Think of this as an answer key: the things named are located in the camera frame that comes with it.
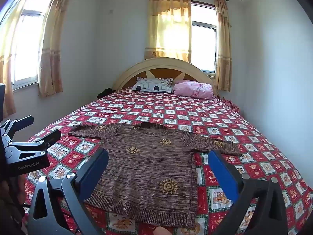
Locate window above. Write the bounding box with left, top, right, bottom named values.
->
left=191, top=2, right=218, bottom=74
left=12, top=0, right=55, bottom=90

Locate person's left forearm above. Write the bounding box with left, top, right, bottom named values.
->
left=0, top=174, right=31, bottom=235

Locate grey patterned pillow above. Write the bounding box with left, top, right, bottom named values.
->
left=131, top=77, right=174, bottom=93

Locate pink pillow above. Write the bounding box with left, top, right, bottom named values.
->
left=173, top=80, right=213, bottom=99

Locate red checkered printed bed sheet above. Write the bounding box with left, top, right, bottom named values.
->
left=23, top=88, right=313, bottom=235

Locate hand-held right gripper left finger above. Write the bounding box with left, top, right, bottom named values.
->
left=28, top=148, right=109, bottom=235

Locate dark cloth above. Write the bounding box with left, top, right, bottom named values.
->
left=96, top=88, right=115, bottom=99

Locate red ruffled cloth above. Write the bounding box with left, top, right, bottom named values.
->
left=221, top=97, right=241, bottom=113

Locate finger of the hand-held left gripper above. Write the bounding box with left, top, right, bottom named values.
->
left=0, top=115, right=34, bottom=137
left=10, top=129, right=61, bottom=153

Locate brown knitted sweater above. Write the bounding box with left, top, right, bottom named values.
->
left=68, top=122, right=242, bottom=229

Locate cream arched headboard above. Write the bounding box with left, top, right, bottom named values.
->
left=113, top=57, right=220, bottom=96

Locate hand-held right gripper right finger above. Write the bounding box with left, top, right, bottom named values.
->
left=208, top=149, right=289, bottom=235

